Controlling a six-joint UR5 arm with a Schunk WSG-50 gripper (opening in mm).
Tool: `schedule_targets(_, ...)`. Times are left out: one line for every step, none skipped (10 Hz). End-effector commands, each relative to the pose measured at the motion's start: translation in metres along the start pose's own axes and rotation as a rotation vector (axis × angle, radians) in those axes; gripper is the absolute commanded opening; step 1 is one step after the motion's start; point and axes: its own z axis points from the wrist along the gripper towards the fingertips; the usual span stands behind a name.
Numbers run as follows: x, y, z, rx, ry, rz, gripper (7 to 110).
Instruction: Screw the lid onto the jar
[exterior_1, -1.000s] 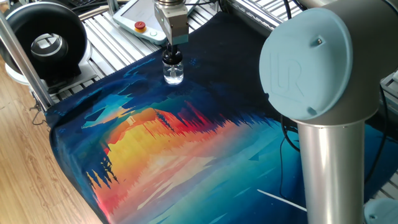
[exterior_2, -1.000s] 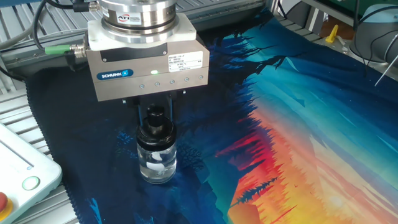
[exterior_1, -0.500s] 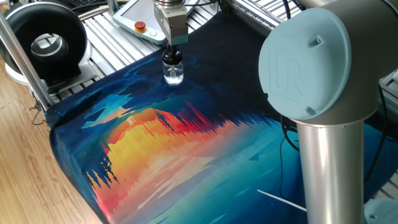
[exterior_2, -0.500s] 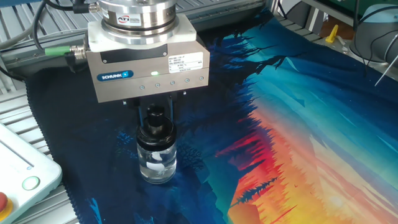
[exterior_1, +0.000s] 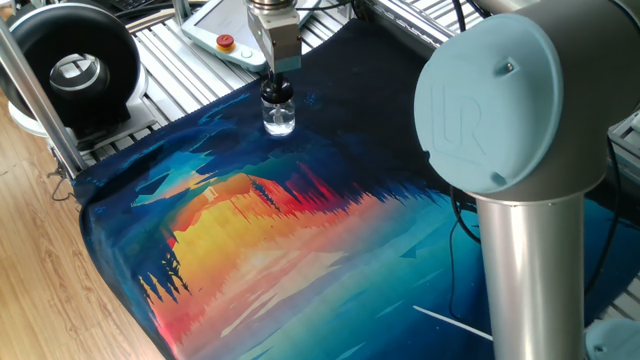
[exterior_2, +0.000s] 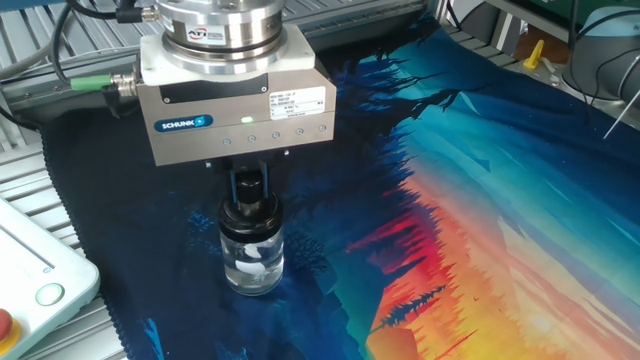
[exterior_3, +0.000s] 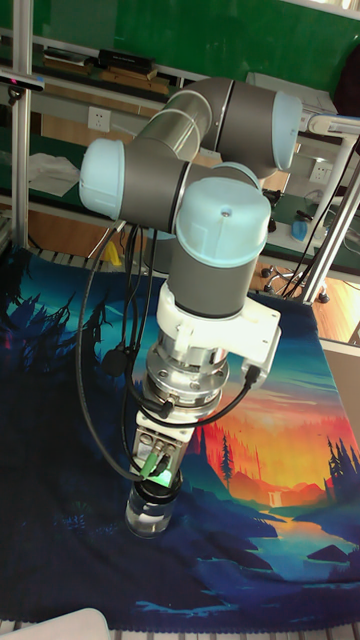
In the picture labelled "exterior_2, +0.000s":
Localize short black cable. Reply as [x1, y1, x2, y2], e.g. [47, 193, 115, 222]
[0, 106, 39, 133]

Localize thin black cable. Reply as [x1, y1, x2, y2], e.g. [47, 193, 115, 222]
[567, 0, 640, 124]

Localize black knobbed jar lid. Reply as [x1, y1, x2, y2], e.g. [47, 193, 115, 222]
[218, 170, 285, 245]

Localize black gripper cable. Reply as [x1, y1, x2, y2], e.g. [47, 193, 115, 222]
[49, 0, 161, 84]

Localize aluminium rail with screws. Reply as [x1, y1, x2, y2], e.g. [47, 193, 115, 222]
[0, 0, 432, 117]

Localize small yellow plastic object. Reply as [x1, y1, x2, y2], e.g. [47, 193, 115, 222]
[522, 39, 546, 71]

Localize colourful sunset print cloth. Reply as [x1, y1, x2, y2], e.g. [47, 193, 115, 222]
[39, 12, 640, 360]

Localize thick grey cable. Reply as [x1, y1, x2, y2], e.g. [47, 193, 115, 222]
[0, 0, 81, 81]

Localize thin white cable tie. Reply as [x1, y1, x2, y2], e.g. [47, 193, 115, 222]
[602, 87, 640, 141]

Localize silver Schunk gripper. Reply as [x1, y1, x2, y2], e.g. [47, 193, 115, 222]
[135, 67, 338, 206]

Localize white teach pendant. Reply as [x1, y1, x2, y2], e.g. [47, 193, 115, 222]
[0, 196, 102, 360]

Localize clear glass jar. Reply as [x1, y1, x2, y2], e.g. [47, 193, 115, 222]
[219, 227, 285, 297]

